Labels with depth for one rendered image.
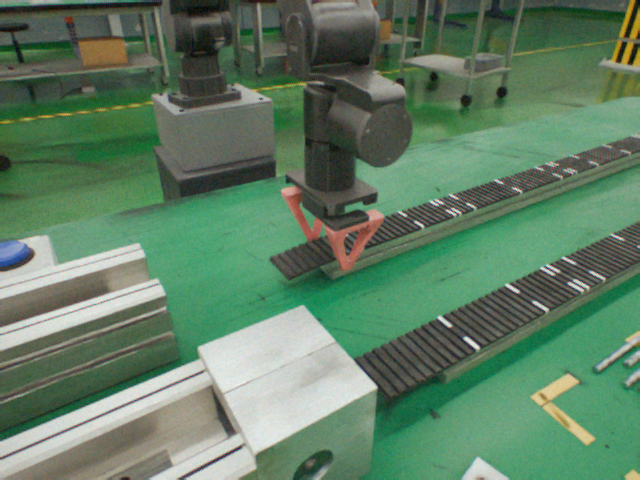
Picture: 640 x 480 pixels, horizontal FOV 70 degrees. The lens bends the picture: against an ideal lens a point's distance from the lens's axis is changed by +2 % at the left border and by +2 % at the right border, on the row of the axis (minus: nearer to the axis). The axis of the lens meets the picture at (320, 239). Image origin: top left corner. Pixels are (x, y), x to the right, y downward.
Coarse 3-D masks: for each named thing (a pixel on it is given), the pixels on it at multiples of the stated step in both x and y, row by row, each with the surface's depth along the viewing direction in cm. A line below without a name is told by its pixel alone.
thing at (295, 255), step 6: (294, 246) 56; (288, 252) 55; (294, 252) 56; (300, 252) 55; (294, 258) 54; (300, 258) 55; (306, 258) 54; (300, 264) 53; (306, 264) 54; (312, 264) 53; (306, 270) 52
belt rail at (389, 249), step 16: (624, 160) 84; (576, 176) 77; (592, 176) 80; (528, 192) 71; (544, 192) 75; (560, 192) 77; (496, 208) 69; (512, 208) 71; (448, 224) 64; (464, 224) 66; (400, 240) 60; (416, 240) 62; (432, 240) 63; (368, 256) 59; (384, 256) 59; (336, 272) 56
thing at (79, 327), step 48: (0, 288) 41; (48, 288) 42; (96, 288) 44; (144, 288) 41; (0, 336) 36; (48, 336) 36; (96, 336) 39; (144, 336) 41; (0, 384) 36; (48, 384) 38; (96, 384) 41
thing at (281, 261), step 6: (270, 258) 55; (276, 258) 55; (282, 258) 55; (288, 258) 55; (276, 264) 54; (282, 264) 54; (288, 264) 53; (294, 264) 54; (282, 270) 53; (288, 270) 52; (294, 270) 52; (300, 270) 53; (288, 276) 52; (294, 276) 52
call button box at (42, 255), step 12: (24, 240) 52; (36, 240) 52; (48, 240) 53; (36, 252) 50; (48, 252) 50; (12, 264) 48; (24, 264) 48; (36, 264) 48; (48, 264) 48; (0, 276) 47; (12, 276) 47
